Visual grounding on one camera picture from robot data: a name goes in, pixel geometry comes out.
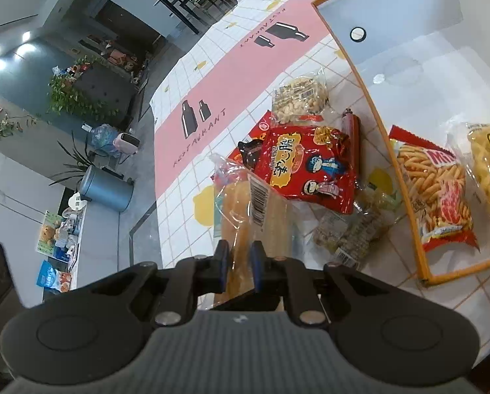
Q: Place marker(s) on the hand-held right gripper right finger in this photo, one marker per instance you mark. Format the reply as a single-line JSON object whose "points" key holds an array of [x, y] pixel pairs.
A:
{"points": [[256, 267]]}

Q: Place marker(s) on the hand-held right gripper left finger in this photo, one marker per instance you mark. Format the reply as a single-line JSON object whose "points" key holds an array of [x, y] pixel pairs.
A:
{"points": [[224, 264]]}

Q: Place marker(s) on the clear bread packet with barcode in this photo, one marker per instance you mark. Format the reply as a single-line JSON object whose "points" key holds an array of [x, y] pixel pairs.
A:
{"points": [[236, 213]]}

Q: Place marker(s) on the clear packet of brown bars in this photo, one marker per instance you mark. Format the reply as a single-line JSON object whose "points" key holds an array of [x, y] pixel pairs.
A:
{"points": [[351, 230]]}

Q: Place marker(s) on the red snack packet cartoon figures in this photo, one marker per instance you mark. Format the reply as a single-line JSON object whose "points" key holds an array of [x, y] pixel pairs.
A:
{"points": [[294, 164]]}

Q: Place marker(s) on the white box with orange rim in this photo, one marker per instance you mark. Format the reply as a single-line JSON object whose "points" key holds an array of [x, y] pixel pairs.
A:
{"points": [[413, 90]]}

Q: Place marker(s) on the red packet of stick snacks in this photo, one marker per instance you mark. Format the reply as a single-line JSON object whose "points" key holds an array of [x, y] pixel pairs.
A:
{"points": [[429, 180]]}

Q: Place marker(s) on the blue snack bag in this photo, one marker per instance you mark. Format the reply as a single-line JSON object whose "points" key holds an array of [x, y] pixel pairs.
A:
{"points": [[49, 277]]}

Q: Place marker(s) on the green printed packet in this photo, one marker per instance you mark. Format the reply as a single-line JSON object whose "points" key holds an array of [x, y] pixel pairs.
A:
{"points": [[47, 232]]}

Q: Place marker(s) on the grey-blue trash can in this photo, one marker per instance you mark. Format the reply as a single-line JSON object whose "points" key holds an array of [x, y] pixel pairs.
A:
{"points": [[105, 188]]}

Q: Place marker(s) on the red snack packet dark figure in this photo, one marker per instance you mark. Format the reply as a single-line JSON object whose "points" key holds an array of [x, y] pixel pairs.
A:
{"points": [[261, 125]]}

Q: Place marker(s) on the small pink heater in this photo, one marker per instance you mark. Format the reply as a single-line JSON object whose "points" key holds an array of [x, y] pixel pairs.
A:
{"points": [[126, 143]]}

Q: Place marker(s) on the long-leaved potted plant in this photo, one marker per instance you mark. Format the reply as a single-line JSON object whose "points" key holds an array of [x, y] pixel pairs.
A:
{"points": [[74, 160]]}

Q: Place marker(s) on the red sausage stick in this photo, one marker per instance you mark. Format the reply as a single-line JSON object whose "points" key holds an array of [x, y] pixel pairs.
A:
{"points": [[351, 139]]}

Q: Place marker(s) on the thin trailing vine plant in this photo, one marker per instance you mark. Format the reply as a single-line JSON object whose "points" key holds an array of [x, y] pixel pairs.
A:
{"points": [[6, 127]]}

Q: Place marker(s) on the clear bag of peanuts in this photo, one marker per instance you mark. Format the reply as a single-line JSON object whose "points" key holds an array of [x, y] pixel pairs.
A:
{"points": [[298, 98]]}

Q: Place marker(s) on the large water bottle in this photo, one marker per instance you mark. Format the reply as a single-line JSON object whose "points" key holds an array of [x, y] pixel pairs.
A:
{"points": [[103, 137]]}

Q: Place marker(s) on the pink and white checked tablecloth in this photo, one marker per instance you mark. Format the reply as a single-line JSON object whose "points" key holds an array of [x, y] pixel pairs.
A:
{"points": [[245, 90]]}

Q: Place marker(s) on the green trailing potted plant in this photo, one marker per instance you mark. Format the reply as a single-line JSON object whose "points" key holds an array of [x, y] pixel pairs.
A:
{"points": [[70, 98]]}

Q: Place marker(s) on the dark grey cabinet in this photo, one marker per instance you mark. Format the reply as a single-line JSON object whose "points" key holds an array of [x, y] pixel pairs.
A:
{"points": [[105, 86]]}

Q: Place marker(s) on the yellow chips packet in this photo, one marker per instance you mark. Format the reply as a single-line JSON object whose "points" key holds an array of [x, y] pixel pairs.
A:
{"points": [[487, 164]]}

